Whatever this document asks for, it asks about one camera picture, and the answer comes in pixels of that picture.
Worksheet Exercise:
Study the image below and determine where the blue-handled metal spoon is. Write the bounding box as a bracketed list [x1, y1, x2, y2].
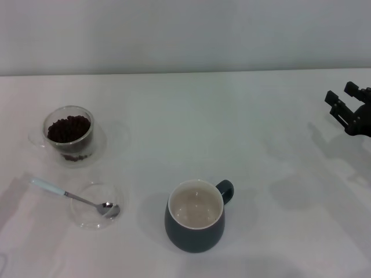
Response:
[30, 177, 121, 218]

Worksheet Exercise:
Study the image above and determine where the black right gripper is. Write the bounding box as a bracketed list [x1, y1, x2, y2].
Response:
[324, 81, 371, 136]

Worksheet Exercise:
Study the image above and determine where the clear glass saucer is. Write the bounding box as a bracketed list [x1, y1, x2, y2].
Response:
[69, 181, 125, 231]

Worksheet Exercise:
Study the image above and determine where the coffee bean heap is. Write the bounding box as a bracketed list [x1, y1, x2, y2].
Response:
[47, 115, 92, 162]

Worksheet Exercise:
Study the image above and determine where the dark blue ceramic mug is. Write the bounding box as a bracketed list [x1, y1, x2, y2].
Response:
[164, 178, 235, 253]

